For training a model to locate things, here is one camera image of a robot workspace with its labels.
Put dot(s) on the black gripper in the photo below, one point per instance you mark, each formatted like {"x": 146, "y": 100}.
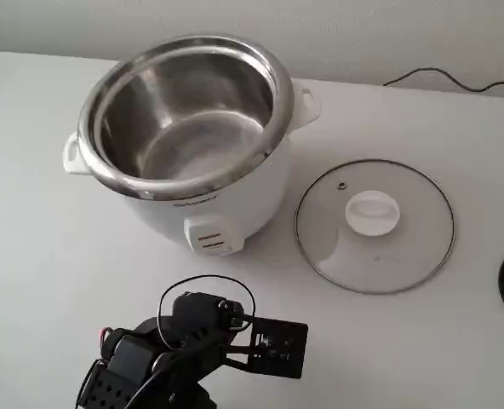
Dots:
{"x": 231, "y": 313}

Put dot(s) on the glass lid with white knob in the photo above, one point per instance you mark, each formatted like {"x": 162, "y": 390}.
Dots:
{"x": 373, "y": 213}

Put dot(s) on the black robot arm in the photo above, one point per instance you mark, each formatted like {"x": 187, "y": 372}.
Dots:
{"x": 128, "y": 353}

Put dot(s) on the white electric rice cooker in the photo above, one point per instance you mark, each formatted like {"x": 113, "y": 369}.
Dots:
{"x": 256, "y": 200}

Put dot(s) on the black wrist camera mount plate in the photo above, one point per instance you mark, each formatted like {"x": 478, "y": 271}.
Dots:
{"x": 292, "y": 353}

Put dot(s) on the stainless steel inner pot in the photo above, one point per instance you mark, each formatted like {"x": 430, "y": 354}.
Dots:
{"x": 184, "y": 98}

